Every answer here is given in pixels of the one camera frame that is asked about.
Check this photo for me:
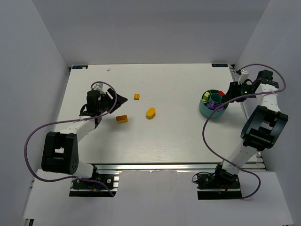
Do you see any yellow long lego brick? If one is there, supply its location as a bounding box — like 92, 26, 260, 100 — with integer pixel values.
116, 115, 128, 123

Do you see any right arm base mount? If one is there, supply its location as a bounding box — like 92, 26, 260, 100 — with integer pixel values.
191, 172, 242, 200

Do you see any teal round divided container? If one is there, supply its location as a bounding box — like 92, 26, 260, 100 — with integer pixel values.
199, 89, 229, 118

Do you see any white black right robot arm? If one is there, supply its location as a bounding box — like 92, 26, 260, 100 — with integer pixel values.
214, 70, 288, 182

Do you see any blue label sticker right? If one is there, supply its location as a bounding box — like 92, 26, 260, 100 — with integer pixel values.
211, 63, 229, 67

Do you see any aluminium table edge rail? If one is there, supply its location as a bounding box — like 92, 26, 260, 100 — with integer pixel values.
94, 162, 269, 174

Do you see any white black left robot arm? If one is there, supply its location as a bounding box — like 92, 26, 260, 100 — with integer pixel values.
41, 88, 128, 179

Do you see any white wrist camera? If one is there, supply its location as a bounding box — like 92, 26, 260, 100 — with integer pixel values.
236, 69, 249, 84
91, 82, 104, 93

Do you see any yellow oval lego brick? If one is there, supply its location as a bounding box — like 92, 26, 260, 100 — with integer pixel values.
146, 107, 156, 119

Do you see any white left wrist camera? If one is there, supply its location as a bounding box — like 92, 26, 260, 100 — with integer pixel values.
91, 82, 104, 93

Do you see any blue label sticker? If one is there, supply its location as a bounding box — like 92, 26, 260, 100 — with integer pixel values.
71, 65, 88, 70
211, 63, 229, 67

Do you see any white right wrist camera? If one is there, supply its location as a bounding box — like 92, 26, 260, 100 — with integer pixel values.
236, 69, 249, 84

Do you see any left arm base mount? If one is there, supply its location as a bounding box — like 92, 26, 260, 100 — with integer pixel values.
69, 173, 119, 198

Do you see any blue label sticker left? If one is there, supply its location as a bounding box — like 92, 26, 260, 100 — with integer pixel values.
71, 65, 88, 70

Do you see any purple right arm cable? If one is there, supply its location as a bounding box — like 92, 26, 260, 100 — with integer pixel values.
202, 63, 286, 200

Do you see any small yellow square lego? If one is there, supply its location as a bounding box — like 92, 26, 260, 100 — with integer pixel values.
134, 93, 140, 100

